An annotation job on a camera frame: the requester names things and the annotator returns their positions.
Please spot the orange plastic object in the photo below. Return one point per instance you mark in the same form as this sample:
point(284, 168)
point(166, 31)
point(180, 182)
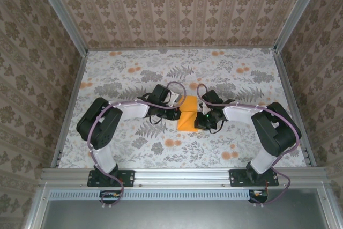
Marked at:
point(189, 121)

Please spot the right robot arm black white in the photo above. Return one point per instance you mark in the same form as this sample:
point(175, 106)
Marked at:
point(276, 132)

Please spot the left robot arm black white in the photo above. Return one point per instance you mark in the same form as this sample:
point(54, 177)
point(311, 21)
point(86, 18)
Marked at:
point(99, 124)

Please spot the floral patterned table cover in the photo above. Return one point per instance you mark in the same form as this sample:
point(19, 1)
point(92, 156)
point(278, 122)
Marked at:
point(160, 154)

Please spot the grey metal panel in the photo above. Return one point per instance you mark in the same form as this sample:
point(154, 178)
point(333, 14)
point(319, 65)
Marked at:
point(182, 215)

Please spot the wide aluminium mounting rail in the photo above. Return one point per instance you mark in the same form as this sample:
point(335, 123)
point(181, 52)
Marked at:
point(182, 176)

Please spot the short aluminium table edge rail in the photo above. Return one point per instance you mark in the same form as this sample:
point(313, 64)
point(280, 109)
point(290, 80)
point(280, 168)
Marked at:
point(182, 49)

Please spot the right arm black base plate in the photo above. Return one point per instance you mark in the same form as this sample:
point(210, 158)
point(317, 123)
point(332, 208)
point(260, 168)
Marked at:
point(235, 178)

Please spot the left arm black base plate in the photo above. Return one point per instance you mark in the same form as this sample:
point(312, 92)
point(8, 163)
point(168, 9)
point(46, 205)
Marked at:
point(128, 178)

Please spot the aluminium table side rail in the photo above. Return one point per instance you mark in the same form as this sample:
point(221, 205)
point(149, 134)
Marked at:
point(284, 78)
point(69, 105)

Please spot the aluminium frame post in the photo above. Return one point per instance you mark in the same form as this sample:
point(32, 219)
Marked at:
point(300, 11)
point(61, 14)

